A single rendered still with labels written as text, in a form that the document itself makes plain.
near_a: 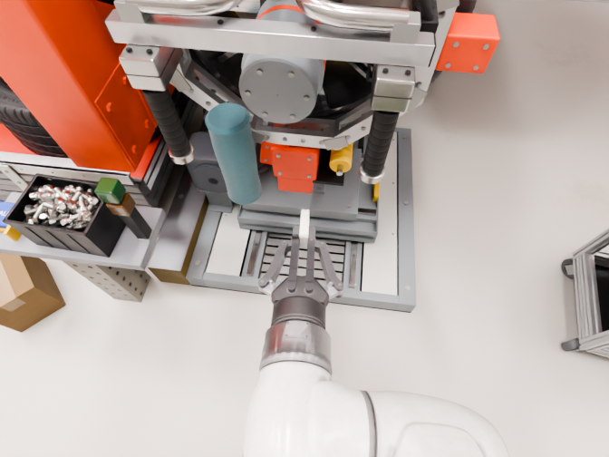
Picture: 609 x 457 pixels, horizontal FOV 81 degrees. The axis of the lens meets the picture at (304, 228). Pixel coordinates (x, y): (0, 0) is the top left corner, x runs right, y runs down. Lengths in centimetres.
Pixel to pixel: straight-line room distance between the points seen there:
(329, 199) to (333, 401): 91
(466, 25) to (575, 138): 147
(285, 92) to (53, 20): 42
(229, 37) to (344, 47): 15
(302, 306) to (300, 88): 34
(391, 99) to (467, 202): 118
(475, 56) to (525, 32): 199
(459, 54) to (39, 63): 76
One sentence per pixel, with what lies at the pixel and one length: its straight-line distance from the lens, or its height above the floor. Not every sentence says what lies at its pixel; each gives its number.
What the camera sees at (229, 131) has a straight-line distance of 74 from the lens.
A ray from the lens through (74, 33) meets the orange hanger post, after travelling 87.
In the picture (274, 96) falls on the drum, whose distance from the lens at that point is 62.
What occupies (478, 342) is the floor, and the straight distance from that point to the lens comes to 140.
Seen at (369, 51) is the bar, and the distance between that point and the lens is 51.
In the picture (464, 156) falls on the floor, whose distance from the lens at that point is 182.
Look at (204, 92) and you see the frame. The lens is 86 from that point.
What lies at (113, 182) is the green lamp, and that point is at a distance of 83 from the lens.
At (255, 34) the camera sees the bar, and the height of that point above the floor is 98.
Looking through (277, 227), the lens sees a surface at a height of 13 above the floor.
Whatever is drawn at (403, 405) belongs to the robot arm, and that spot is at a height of 81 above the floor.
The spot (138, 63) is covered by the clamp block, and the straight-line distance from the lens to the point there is 57.
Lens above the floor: 124
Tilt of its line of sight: 60 degrees down
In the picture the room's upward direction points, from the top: straight up
